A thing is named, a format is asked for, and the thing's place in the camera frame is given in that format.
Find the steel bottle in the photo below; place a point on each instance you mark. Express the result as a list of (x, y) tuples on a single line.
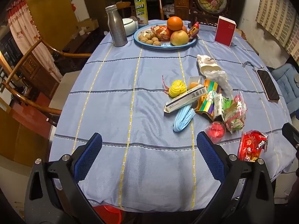
[(116, 28)]

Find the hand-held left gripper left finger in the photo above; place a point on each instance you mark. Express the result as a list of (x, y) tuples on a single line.
[(88, 154)]

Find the floral curtain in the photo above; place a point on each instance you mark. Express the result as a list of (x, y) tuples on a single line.
[(23, 28)]

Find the pile of walnuts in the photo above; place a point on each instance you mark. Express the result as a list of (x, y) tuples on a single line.
[(149, 39)]

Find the red green snack bag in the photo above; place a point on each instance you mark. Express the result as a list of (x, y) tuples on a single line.
[(236, 116)]

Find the patterned wall cloth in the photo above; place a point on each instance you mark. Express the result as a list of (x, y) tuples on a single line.
[(278, 11)]

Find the smartphone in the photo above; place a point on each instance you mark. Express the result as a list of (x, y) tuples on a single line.
[(268, 86)]

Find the red yellow candy wrapper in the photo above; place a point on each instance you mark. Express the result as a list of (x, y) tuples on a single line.
[(193, 30)]

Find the pale lidded bowl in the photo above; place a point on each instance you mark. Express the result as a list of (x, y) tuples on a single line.
[(129, 26)]

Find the blue rimmed plate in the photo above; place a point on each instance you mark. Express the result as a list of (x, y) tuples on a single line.
[(163, 45)]

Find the yellow apple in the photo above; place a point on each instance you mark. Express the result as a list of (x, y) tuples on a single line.
[(179, 37)]

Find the wooden chair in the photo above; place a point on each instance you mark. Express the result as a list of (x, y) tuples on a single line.
[(123, 4), (161, 4)]

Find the cardboard box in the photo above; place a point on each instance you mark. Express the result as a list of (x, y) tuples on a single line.
[(87, 24)]

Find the long white box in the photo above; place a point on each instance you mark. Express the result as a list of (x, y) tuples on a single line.
[(184, 98)]

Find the clear cup with red mesh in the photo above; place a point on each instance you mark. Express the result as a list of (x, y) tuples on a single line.
[(216, 130)]

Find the dark wooden cabinet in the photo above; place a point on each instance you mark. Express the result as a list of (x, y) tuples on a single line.
[(39, 74)]

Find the blue face mask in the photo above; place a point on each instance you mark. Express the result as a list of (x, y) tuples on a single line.
[(183, 119)]

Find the wooden armchair with cushion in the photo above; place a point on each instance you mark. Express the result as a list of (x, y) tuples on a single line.
[(62, 88)]

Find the clear cup with orange jelly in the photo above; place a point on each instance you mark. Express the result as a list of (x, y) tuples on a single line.
[(193, 84)]

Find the blue striped tablecloth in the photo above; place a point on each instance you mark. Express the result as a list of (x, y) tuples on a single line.
[(116, 98)]

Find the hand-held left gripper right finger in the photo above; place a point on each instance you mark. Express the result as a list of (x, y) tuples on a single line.
[(210, 154)]

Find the blue cushioned chair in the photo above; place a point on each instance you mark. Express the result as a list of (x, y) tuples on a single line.
[(285, 79)]

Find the red snack packet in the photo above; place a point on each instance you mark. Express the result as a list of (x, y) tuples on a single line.
[(252, 144)]

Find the clear plastic wrap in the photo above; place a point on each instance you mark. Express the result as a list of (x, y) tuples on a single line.
[(220, 79)]

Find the colourful striped box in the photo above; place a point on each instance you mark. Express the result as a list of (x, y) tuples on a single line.
[(208, 105)]

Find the red pomegranate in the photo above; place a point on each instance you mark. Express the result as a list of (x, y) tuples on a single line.
[(163, 33)]

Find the yellow spray can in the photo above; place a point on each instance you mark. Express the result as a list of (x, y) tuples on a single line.
[(140, 4)]

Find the red plastic basket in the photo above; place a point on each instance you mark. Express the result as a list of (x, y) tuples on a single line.
[(109, 214)]

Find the yellow ribbon flower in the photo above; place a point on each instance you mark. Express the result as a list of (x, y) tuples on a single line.
[(177, 88)]

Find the white paper cup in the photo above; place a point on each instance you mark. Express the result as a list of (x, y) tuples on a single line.
[(206, 63)]

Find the green tissue packet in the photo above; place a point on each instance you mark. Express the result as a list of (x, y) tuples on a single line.
[(220, 107)]

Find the red box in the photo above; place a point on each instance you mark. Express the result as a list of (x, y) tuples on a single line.
[(224, 31)]

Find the orange fruit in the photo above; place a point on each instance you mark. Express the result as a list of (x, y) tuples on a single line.
[(174, 23)]

